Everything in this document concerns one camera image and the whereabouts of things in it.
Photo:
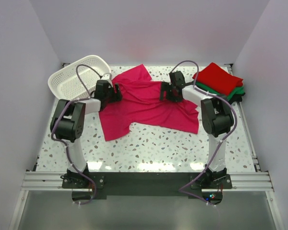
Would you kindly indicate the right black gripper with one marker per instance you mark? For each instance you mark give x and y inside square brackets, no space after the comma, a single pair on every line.
[165,86]

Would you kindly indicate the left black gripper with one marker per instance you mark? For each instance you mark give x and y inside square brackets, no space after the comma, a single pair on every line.
[117,96]

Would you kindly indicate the magenta pink t-shirt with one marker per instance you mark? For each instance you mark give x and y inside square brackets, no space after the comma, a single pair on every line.
[141,104]

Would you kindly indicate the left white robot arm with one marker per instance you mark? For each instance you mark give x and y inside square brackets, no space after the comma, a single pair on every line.
[67,123]

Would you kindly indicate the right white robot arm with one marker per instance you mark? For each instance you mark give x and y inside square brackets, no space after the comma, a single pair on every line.
[218,117]

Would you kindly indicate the white perforated plastic basket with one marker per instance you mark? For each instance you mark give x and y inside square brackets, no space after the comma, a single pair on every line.
[79,78]

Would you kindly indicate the folded red t-shirt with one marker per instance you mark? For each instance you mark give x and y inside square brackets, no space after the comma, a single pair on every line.
[213,73]

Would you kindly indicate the folded black t-shirt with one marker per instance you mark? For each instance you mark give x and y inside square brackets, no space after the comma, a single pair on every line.
[236,98]

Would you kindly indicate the folded green t-shirt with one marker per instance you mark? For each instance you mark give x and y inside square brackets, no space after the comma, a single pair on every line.
[228,88]

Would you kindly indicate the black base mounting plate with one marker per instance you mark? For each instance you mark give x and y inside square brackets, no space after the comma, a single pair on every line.
[104,184]

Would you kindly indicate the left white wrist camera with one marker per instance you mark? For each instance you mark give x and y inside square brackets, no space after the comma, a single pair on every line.
[107,76]

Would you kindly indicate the aluminium frame rail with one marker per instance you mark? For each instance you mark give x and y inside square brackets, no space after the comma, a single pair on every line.
[236,181]

